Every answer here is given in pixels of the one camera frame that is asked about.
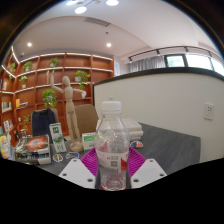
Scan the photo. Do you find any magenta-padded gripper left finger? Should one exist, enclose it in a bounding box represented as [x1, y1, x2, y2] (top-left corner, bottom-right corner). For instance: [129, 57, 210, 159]
[58, 148, 99, 190]

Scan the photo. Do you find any colourful sticker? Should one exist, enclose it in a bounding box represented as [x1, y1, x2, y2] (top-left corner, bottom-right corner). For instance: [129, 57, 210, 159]
[52, 153, 64, 163]
[65, 151, 80, 160]
[129, 140, 144, 149]

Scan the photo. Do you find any white wall socket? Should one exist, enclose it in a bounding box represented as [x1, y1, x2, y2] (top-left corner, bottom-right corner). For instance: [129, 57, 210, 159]
[203, 102, 216, 121]

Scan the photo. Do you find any tall green-white carton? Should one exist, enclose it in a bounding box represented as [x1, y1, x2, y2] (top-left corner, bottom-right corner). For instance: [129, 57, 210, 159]
[48, 122, 68, 154]

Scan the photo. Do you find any small green-white box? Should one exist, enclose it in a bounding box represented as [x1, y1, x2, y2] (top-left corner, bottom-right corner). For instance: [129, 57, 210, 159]
[81, 131, 98, 154]

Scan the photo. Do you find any wooden artist mannequin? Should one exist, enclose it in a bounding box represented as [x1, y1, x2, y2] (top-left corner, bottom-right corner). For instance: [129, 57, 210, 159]
[49, 69, 88, 153]

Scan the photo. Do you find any black chair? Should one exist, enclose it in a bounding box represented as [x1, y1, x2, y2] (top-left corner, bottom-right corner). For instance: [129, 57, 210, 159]
[31, 108, 57, 144]

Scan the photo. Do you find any grey curtain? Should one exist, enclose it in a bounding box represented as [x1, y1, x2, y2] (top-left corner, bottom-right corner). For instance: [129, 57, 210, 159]
[128, 54, 167, 74]

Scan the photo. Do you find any window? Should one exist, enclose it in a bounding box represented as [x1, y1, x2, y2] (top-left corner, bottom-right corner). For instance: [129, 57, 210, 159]
[164, 53, 224, 76]

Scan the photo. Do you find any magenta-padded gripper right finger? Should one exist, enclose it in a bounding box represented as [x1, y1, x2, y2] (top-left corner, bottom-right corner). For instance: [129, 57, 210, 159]
[127, 147, 168, 190]

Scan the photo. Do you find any tan chair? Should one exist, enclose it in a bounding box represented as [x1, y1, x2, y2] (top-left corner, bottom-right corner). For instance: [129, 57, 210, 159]
[73, 103, 100, 136]

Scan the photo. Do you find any multi-bulb ceiling lamp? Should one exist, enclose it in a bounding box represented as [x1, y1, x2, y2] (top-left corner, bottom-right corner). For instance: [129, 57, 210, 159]
[65, 0, 120, 15]

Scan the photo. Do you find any clear plastic water bottle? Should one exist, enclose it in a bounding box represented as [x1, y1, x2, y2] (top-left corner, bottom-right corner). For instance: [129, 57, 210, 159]
[93, 97, 131, 192]

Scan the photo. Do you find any wooden shelf unit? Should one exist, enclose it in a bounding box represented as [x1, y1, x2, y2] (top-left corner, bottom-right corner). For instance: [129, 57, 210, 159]
[0, 44, 115, 148]

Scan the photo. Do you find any stack of dark books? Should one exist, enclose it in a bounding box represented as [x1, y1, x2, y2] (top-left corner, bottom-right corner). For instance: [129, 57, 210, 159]
[14, 134, 53, 166]

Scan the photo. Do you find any ceiling air vent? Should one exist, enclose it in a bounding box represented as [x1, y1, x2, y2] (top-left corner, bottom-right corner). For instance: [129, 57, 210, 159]
[83, 17, 112, 28]

